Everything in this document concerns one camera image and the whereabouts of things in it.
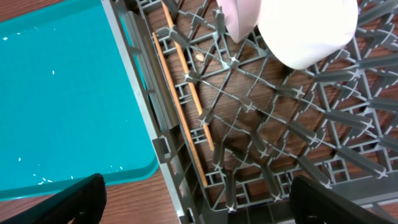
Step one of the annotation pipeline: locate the large pink plate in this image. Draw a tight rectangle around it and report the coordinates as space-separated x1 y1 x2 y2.
216 0 261 43

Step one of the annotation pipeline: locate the wooden chopstick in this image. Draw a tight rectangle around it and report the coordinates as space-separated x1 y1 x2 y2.
162 0 215 151
152 32 208 187

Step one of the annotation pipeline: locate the grey dishwasher rack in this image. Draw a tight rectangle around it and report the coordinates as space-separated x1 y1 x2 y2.
102 0 397 223

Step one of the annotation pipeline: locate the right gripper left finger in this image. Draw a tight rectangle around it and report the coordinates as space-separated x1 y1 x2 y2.
1 173 107 224

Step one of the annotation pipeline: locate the teal serving tray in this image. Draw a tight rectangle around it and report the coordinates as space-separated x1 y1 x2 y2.
1 1 158 201

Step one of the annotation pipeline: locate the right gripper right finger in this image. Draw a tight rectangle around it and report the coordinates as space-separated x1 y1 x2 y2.
289 175 390 224

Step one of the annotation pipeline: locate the cream bowl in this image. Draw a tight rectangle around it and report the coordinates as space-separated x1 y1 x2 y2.
257 0 358 70

